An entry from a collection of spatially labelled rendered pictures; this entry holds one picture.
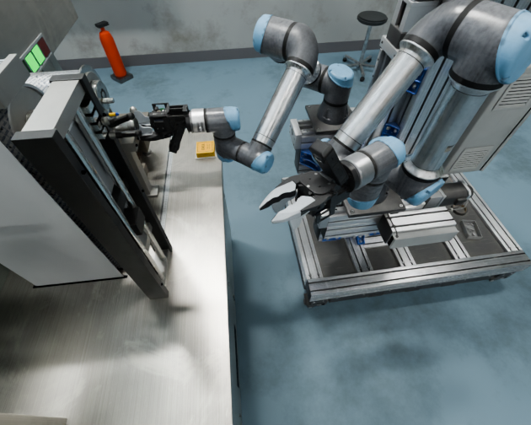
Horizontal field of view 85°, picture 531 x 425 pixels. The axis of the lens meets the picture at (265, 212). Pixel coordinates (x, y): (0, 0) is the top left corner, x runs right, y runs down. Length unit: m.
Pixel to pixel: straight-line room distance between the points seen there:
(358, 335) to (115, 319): 1.29
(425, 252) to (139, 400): 1.58
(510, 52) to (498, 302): 1.68
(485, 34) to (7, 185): 0.94
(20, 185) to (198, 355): 0.52
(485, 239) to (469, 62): 1.49
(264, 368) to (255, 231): 0.84
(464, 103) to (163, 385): 0.95
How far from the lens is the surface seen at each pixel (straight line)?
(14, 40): 1.36
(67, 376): 0.90
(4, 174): 0.66
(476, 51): 0.80
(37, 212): 0.73
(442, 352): 1.94
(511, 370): 2.11
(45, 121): 0.49
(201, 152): 1.16
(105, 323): 0.90
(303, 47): 1.02
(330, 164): 0.55
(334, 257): 1.70
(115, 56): 3.75
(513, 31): 0.79
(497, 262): 2.07
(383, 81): 0.82
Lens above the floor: 1.67
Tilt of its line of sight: 53 degrees down
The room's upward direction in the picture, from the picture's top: straight up
